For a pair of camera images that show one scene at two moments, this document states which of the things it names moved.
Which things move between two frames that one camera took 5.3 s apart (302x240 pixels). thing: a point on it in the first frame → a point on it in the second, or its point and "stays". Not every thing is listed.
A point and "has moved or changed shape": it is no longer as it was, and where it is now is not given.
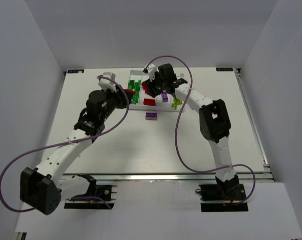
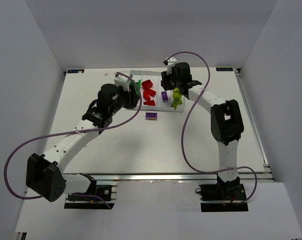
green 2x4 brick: (135, 87) stays
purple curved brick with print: (165, 96) stays
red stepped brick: (130, 90) has moved or changed shape
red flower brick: (144, 86) stays
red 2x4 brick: (149, 102) has moved or changed shape
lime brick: (178, 101) stays
